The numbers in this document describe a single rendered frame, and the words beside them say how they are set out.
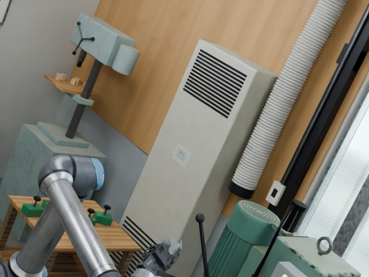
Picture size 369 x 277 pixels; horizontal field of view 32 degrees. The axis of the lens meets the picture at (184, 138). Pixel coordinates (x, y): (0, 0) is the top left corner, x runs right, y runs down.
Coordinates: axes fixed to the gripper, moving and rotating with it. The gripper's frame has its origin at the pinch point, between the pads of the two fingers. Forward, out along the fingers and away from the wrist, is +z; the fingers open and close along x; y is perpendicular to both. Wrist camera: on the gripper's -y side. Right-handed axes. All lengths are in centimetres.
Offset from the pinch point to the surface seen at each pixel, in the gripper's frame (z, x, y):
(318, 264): 1, -47, -20
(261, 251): 7.0, -23.9, -14.5
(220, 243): 10.4, -6.6, -9.3
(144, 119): 186, 165, 4
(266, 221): 15.9, -25.5, -8.6
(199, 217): 10.0, -5.6, 2.9
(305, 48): 175, 17, 4
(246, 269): 3.6, -17.0, -17.8
